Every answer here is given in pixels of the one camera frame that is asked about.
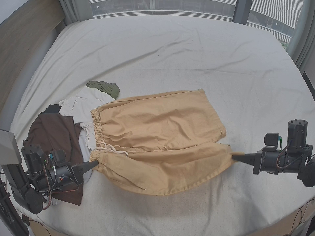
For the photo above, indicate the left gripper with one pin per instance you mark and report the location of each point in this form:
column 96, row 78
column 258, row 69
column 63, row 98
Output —
column 67, row 174

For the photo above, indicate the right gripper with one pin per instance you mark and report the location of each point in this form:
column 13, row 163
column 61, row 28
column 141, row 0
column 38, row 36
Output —
column 268, row 161

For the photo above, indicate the tan shorts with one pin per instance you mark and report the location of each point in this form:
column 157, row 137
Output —
column 160, row 136

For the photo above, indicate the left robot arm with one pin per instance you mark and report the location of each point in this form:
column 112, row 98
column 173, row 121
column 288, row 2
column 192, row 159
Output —
column 24, row 193

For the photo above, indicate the bed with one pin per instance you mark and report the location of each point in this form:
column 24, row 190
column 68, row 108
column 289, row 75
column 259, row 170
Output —
column 172, row 58

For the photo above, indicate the brown garment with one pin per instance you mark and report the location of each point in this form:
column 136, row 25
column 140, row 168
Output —
column 56, row 134

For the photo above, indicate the black garment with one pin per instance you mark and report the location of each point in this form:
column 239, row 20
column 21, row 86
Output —
column 51, row 109

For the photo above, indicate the white garment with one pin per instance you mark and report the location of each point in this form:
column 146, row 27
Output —
column 78, row 104

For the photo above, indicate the green garment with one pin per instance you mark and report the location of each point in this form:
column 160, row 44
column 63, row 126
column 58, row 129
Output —
column 105, row 87

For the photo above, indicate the grey curtain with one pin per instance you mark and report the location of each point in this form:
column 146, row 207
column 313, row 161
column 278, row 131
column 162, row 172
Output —
column 304, row 33
column 71, row 4

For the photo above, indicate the window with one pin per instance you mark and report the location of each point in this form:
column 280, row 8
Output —
column 172, row 1

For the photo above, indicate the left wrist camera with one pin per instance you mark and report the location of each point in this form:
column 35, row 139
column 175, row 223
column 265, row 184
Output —
column 57, row 157

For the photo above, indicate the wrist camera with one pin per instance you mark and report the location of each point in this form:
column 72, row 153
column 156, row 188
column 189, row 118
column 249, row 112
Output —
column 270, row 140
column 57, row 157

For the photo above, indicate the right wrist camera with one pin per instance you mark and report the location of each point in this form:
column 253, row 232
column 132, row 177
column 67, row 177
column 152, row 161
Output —
column 270, row 140

